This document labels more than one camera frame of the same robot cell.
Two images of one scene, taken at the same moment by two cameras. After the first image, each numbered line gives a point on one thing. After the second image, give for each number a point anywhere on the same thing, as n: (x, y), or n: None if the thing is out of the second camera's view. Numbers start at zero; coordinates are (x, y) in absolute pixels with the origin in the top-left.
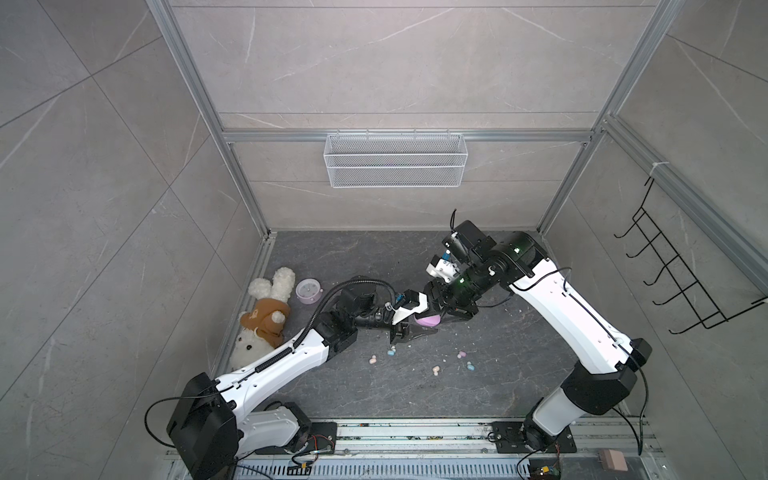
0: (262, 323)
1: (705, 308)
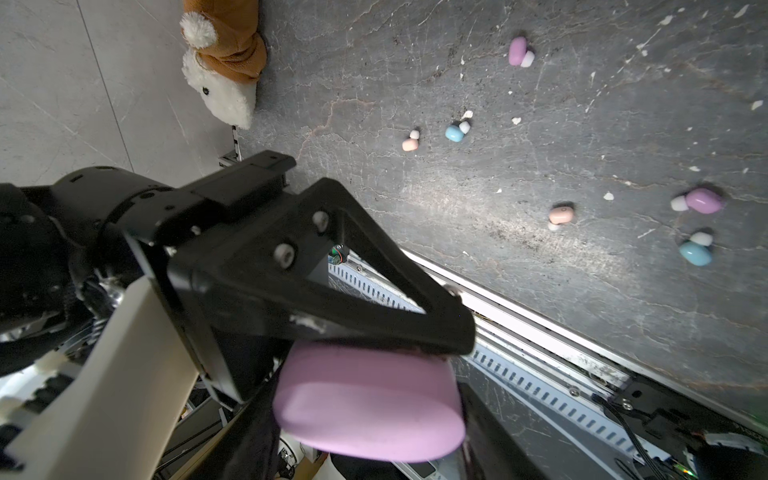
0: (227, 56)
1: None
